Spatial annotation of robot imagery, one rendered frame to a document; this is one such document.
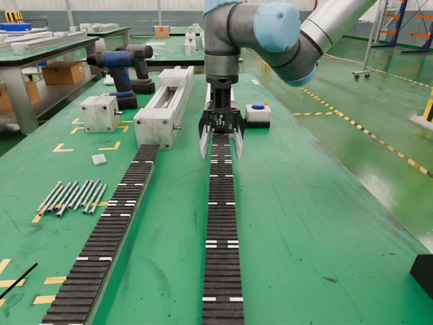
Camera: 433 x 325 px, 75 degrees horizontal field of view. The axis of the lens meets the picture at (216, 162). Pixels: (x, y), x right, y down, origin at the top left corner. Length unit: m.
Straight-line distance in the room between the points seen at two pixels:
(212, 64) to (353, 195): 0.41
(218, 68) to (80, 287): 0.44
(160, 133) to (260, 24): 0.43
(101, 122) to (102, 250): 0.59
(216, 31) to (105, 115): 0.52
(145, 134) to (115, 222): 0.36
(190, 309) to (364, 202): 0.42
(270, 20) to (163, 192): 0.40
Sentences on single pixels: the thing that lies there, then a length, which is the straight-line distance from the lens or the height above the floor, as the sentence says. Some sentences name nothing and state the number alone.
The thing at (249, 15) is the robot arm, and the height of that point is 1.12.
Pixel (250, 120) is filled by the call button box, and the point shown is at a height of 0.81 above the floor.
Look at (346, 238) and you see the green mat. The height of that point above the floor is 0.78.
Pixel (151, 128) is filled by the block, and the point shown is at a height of 0.85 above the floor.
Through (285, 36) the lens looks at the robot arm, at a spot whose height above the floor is 1.10.
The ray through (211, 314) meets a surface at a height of 0.81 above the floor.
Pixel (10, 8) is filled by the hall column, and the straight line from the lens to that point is 11.98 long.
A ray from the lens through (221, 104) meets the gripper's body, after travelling 0.60.
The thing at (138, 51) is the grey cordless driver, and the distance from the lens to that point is 1.41.
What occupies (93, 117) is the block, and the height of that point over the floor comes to 0.83.
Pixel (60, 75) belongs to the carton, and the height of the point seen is 0.35.
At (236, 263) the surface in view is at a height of 0.81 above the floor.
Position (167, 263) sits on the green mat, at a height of 0.78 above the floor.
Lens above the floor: 1.13
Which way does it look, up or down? 28 degrees down
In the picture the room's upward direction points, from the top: straight up
